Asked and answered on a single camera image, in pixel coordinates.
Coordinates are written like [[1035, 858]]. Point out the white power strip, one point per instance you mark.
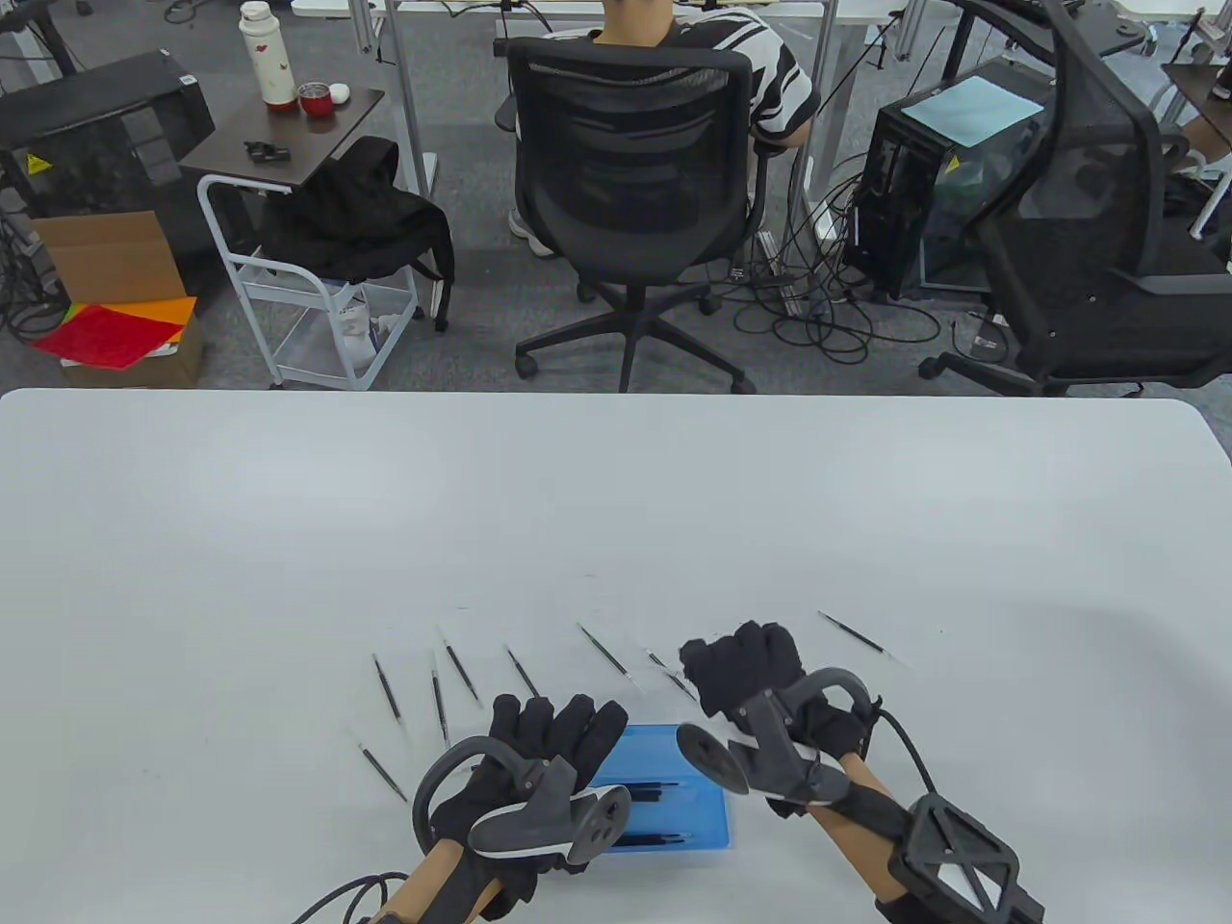
[[770, 255]]

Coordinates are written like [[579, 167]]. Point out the group of black pen refills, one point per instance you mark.
[[604, 652]]

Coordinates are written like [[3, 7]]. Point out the white desk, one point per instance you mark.
[[408, 96]]

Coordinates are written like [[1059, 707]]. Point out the dark wooden side table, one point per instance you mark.
[[221, 159]]

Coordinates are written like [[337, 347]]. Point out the person's left forearm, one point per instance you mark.
[[433, 885]]

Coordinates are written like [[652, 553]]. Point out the red cup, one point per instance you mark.
[[315, 101]]

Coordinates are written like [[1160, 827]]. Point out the black glass-sided computer tower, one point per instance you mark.
[[895, 212]]

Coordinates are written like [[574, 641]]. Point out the grey hand controller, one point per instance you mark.
[[534, 823], [780, 760]]

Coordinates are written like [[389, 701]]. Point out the black curved desk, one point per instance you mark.
[[1088, 24]]

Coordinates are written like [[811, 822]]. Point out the orange paper sheet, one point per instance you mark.
[[178, 310]]

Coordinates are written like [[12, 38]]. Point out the red paper sheet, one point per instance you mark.
[[106, 335]]

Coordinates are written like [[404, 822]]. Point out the person's left hand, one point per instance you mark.
[[558, 739]]

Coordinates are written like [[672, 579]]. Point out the white thermos bottle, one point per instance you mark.
[[268, 58]]

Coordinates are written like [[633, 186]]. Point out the black equipment case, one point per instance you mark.
[[96, 125]]

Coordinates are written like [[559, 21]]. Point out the person's right hand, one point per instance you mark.
[[746, 664]]

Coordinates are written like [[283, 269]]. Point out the white plastic bag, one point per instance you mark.
[[361, 327]]

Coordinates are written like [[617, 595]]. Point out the black high-back office chair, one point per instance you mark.
[[1097, 318]]

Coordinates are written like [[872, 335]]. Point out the blue stationery box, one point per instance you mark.
[[645, 760]]

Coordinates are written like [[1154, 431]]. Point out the person's right forearm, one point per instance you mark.
[[852, 833]]

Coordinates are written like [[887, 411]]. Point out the light blue paper sheet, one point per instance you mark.
[[972, 111]]

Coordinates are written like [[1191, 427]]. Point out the dark wooden desk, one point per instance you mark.
[[1198, 87]]

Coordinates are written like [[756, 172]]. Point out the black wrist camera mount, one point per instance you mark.
[[905, 852]]

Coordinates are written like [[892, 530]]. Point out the black mesh office chair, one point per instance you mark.
[[626, 192]]

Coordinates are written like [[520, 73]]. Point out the white metal cart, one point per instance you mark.
[[279, 284]]

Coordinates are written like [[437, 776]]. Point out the black desk leg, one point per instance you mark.
[[48, 34]]

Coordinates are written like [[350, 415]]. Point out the black jacket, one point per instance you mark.
[[356, 221]]

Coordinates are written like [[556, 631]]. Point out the small black clip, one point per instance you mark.
[[268, 151]]

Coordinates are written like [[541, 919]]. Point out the open brown cardboard box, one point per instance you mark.
[[106, 255]]

